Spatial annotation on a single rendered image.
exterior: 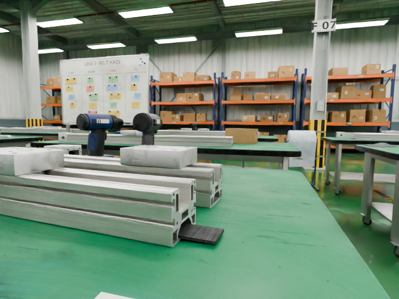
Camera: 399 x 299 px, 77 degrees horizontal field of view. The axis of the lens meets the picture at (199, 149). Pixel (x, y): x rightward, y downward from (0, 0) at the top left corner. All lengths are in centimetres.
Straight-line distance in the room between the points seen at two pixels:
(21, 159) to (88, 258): 26
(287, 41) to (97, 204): 1122
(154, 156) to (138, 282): 32
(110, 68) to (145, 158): 354
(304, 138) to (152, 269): 382
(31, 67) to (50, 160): 867
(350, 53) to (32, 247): 1153
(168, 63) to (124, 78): 833
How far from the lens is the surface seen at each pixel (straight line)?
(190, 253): 39
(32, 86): 919
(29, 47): 938
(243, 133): 254
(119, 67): 402
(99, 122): 95
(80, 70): 441
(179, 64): 1200
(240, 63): 1136
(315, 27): 644
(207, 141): 214
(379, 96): 1076
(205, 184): 56
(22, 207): 59
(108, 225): 45
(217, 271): 35
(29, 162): 60
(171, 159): 57
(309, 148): 411
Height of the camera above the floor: 96
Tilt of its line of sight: 6 degrees down
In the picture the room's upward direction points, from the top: 1 degrees clockwise
